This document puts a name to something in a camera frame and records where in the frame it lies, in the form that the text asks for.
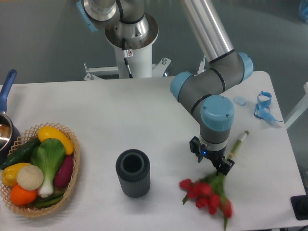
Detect purple sweet potato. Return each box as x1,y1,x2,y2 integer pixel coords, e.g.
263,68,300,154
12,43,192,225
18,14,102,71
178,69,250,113
54,155,73,188

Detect white garlic bulb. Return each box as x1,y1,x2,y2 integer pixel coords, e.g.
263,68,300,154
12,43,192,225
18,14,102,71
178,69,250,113
16,165,44,191

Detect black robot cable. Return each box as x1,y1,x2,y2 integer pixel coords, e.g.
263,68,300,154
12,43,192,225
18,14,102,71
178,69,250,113
121,38,134,79

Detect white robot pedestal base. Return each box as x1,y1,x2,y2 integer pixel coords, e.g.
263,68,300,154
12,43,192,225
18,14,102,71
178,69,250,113
83,43,207,81

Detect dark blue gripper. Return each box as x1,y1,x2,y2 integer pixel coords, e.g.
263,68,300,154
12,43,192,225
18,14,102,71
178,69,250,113
189,136,235,176

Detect blue object top right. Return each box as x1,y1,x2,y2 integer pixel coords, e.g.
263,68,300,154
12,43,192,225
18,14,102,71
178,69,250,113
298,0,308,23

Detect blue ribbon strip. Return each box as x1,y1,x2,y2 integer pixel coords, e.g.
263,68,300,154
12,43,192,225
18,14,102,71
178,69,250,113
253,91,282,122

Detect green bean pods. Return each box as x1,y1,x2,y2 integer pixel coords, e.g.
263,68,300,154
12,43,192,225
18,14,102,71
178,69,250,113
34,191,64,209

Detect black device at edge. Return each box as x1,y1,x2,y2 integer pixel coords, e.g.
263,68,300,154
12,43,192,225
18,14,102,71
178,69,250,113
290,195,308,220

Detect blue handled saucepan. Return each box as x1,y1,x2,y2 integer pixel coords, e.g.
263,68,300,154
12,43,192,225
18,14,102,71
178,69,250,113
0,69,20,164

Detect yellow squash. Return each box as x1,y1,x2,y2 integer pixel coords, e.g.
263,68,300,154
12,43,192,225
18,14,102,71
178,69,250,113
38,126,74,155

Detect red tulip bouquet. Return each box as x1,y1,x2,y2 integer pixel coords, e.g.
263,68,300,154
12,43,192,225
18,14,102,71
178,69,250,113
179,130,250,230

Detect woven wicker basket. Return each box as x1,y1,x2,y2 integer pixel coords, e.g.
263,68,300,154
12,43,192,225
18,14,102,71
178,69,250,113
0,123,80,218

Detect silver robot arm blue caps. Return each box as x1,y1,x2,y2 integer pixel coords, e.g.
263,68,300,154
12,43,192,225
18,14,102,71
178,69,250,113
77,0,253,175

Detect dark grey ribbed vase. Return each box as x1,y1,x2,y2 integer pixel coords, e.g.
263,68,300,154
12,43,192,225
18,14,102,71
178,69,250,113
115,149,151,198

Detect white frame at right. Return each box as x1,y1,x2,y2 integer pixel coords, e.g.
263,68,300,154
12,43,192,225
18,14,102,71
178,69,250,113
284,82,308,129

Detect green bok choy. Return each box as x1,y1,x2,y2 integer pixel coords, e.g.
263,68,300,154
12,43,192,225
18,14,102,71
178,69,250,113
30,138,65,198

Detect green cucumber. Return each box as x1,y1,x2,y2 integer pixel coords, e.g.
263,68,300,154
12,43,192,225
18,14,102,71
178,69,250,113
0,137,41,170

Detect orange fruit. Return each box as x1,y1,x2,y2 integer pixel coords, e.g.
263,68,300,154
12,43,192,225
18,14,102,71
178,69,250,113
10,184,37,205

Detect yellow bell pepper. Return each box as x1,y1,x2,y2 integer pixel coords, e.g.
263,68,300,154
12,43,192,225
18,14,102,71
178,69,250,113
1,163,30,187

